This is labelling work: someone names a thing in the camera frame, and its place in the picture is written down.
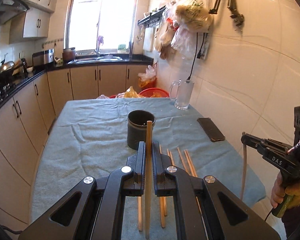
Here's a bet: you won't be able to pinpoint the silver rice cooker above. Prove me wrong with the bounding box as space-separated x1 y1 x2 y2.
32 49 55 67

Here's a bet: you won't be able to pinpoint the orange plastic bag on floor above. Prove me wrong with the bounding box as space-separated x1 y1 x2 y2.
138 64 157 90

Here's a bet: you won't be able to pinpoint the person's right hand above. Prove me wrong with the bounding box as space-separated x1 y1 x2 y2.
270 172 300 209

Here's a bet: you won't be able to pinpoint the red plastic basin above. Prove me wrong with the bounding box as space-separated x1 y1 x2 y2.
139 88 170 98

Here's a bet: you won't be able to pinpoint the hanging plastic bag with bread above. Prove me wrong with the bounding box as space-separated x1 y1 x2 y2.
174 0 213 33

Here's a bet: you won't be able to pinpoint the kitchen window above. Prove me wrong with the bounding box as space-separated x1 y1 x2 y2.
66 0 137 54

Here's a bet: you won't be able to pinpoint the brown pot on counter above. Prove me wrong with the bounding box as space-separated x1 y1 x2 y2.
62 47 76 62

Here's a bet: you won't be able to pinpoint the black range hood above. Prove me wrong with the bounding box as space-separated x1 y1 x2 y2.
0 0 30 25

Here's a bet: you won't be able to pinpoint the beige lower cabinets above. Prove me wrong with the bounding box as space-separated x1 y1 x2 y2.
0 63 156 233

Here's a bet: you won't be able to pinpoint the dark grey utensil holder cup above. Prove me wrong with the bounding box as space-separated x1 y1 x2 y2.
127 110 155 150

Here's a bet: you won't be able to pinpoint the grey-green table cloth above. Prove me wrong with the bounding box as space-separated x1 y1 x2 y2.
30 97 267 240

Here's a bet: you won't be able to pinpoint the black wok on stove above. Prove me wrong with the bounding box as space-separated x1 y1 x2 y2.
0 54 23 83

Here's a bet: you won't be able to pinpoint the black smartphone in case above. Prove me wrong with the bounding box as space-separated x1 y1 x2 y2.
197 118 225 142

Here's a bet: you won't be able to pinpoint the black hanging power cable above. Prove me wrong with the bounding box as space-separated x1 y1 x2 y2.
186 31 207 84

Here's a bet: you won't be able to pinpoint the white hanging plastic bag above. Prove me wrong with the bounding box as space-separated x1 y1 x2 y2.
171 27 201 60

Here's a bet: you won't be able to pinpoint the black wall shelf rack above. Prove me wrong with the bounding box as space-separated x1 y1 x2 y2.
138 6 166 28

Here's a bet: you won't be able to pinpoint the clear glass mug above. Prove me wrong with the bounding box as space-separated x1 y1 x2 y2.
169 79 194 110

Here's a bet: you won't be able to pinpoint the white upper cabinets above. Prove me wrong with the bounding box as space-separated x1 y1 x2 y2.
9 0 57 44

